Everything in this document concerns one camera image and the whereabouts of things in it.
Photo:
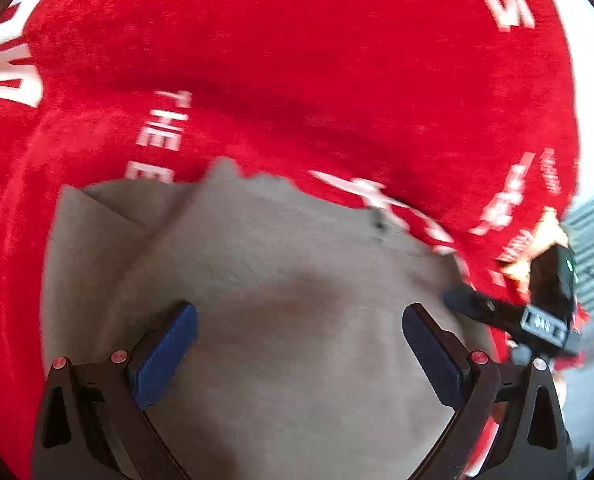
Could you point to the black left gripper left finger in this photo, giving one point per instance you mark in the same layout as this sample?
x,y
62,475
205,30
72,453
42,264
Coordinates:
x,y
69,439

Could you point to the red bedspread with white characters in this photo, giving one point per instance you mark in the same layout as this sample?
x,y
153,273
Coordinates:
x,y
453,120

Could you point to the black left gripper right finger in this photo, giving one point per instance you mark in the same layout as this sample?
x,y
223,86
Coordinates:
x,y
531,442

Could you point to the grey knit garment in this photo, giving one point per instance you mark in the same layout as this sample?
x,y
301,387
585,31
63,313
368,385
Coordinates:
x,y
300,369

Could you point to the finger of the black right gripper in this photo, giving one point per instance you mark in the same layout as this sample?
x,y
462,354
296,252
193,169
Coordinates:
x,y
482,308

